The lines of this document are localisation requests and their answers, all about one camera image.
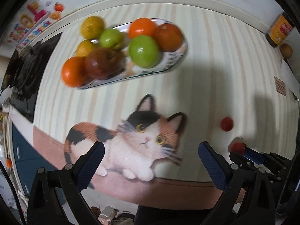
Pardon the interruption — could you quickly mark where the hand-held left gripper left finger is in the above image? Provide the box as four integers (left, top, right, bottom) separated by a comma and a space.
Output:
26, 141, 105, 225

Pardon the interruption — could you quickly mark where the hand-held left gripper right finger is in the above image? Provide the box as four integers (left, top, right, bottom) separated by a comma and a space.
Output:
198, 141, 277, 225

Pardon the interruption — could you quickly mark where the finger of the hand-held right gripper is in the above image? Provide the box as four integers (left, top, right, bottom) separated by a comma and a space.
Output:
229, 151, 282, 183
244, 146, 285, 164

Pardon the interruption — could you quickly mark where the red cherry tomato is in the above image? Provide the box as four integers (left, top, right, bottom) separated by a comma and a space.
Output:
228, 142, 246, 155
220, 117, 234, 132

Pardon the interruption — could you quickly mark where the small orange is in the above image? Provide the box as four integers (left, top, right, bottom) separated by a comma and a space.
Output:
61, 57, 91, 88

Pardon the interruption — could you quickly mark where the dark reddish brown apple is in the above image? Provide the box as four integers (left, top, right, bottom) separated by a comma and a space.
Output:
84, 47, 127, 80

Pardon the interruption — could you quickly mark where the floral oval ceramic plate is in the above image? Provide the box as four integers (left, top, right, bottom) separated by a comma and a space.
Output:
76, 18, 188, 90

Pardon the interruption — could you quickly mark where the yellow green orange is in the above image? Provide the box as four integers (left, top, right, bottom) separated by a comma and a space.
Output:
75, 40, 99, 58

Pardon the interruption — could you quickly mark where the large green apple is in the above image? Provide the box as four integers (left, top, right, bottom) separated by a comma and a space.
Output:
128, 35, 163, 69

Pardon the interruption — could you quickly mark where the small green apple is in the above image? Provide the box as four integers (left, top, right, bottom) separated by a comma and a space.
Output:
99, 28, 126, 50

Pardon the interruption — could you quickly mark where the dark reddish orange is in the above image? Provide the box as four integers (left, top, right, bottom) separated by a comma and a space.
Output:
153, 23, 184, 52

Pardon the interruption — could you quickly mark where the large orange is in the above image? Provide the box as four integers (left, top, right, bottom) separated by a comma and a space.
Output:
128, 17, 157, 40

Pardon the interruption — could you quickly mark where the cat shaped mat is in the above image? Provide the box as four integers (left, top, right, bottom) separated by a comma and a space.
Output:
64, 94, 188, 181

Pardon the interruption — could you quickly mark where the blue kitchen cabinet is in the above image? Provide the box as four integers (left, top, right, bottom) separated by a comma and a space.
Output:
10, 123, 66, 214

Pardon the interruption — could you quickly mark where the brown tablecloth label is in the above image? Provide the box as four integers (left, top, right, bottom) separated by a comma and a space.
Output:
274, 76, 287, 96

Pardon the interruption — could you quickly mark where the striped tablecloth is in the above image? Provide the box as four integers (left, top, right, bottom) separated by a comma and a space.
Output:
33, 0, 300, 210

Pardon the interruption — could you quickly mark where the brown kiwi fruit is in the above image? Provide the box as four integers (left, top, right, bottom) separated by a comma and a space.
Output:
280, 43, 293, 59

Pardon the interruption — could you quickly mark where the black gas stove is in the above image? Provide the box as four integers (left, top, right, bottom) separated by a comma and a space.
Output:
1, 31, 63, 123

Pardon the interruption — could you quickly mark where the yellow label jar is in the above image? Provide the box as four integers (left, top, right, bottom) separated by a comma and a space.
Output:
265, 12, 295, 48

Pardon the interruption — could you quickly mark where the colourful wall sticker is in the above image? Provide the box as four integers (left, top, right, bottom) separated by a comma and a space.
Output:
5, 0, 65, 50

